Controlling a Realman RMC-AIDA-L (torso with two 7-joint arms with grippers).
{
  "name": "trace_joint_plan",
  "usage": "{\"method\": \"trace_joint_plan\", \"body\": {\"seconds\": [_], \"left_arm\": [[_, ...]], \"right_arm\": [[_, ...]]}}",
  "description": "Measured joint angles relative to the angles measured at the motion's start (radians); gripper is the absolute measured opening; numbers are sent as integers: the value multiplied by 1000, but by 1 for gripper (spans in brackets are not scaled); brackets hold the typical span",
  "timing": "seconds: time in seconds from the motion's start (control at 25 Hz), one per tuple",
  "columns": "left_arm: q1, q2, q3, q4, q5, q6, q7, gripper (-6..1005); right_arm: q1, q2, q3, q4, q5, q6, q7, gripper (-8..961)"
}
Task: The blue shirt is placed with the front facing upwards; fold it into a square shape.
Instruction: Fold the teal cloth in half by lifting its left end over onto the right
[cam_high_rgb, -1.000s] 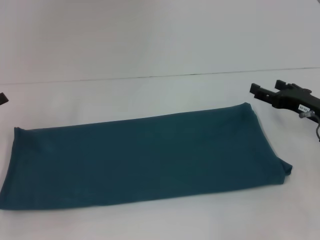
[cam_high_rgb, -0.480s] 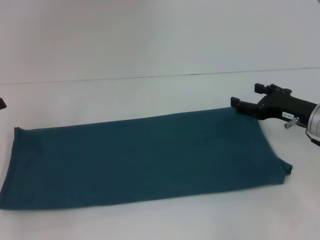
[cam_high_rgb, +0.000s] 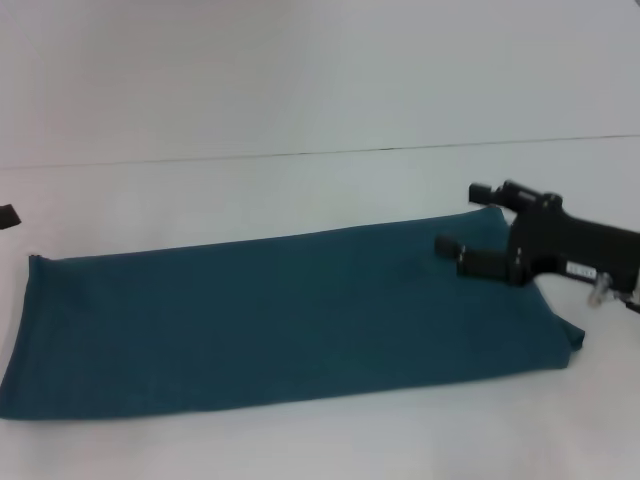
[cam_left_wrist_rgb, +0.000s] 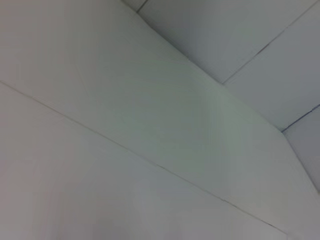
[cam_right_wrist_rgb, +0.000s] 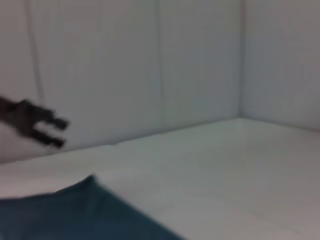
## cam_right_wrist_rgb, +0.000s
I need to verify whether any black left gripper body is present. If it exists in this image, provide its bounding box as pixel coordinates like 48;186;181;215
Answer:
0;96;52;141

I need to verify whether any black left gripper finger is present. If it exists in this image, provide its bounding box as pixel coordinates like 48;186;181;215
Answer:
31;127;67;150
46;112;71;131

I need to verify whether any teal t-shirt with FREE print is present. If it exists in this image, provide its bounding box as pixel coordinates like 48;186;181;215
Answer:
0;174;186;240

